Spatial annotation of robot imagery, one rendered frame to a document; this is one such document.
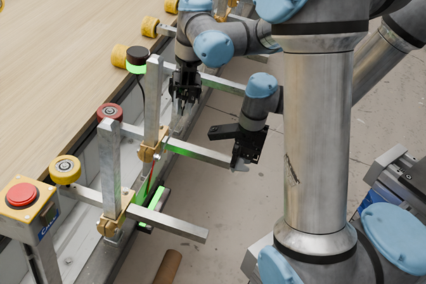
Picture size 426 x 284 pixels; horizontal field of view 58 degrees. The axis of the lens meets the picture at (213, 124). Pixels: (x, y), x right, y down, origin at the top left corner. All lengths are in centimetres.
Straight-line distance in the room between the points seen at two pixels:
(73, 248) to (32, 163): 31
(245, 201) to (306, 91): 176
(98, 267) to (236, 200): 120
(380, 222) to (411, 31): 34
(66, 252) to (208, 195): 109
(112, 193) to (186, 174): 132
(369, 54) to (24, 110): 97
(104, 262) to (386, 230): 77
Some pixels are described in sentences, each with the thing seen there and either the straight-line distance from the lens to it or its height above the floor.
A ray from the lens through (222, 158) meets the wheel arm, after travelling 120.
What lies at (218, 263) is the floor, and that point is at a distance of 198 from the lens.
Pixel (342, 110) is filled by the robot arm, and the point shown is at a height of 145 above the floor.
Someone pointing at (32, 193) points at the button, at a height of 123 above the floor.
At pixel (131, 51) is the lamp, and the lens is 102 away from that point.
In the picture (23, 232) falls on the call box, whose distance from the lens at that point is 65.
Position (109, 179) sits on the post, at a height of 99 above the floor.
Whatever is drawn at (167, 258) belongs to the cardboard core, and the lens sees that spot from 188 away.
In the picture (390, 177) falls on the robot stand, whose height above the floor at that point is 98.
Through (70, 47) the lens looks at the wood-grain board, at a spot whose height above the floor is 90.
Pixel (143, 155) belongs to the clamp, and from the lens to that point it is 119.
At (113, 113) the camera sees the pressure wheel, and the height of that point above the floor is 90.
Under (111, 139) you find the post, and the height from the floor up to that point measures 113.
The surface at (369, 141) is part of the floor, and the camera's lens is 292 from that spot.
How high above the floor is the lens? 172
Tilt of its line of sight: 41 degrees down
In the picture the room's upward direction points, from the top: 11 degrees clockwise
